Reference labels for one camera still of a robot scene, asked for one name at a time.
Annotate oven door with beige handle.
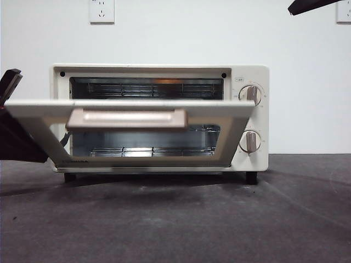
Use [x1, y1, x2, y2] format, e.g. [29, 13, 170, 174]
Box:
[4, 99, 256, 168]

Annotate cream Toshiba toaster oven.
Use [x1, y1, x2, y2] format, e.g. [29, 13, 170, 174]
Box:
[50, 64, 270, 185]

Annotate cream oven knob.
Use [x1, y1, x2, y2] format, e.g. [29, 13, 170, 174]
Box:
[237, 84, 262, 107]
[239, 130, 262, 153]

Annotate white wall socket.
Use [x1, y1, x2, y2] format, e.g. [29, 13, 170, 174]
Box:
[89, 0, 115, 24]
[336, 0, 351, 24]

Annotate metal wire oven rack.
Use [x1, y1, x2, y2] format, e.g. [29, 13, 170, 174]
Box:
[92, 146, 217, 158]

